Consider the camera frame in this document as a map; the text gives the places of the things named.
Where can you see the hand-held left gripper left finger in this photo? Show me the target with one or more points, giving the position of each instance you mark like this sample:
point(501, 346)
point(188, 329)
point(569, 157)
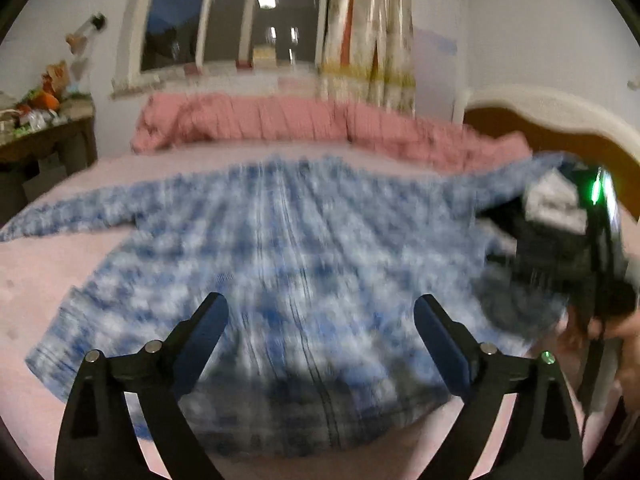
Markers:
point(207, 330)

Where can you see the pink quilted blanket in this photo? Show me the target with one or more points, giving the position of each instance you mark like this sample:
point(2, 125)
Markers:
point(250, 120)

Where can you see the patterned curtain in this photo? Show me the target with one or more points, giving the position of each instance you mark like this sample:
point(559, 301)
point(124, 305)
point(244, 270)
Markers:
point(365, 35)

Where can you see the blue plaid shirt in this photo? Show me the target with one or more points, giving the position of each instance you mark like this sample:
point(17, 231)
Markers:
point(300, 240)

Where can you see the wooden headboard with cream trim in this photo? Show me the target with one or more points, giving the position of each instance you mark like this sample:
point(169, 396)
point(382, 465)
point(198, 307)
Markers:
point(550, 135)

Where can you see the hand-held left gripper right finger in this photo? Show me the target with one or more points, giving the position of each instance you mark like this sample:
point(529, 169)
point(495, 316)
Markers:
point(439, 335)

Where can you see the wall hanging ornament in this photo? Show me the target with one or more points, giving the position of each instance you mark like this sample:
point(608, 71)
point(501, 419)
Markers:
point(85, 32)

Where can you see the person's right hand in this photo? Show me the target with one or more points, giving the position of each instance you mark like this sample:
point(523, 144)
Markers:
point(625, 330)

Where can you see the wooden desk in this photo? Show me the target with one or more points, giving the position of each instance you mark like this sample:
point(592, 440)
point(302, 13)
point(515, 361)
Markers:
point(45, 140)

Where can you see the window with white frame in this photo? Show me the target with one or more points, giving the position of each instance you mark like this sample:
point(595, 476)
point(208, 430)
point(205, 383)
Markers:
point(175, 25)

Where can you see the orange toy clutter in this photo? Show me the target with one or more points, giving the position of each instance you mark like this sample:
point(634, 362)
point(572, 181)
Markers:
point(47, 90)

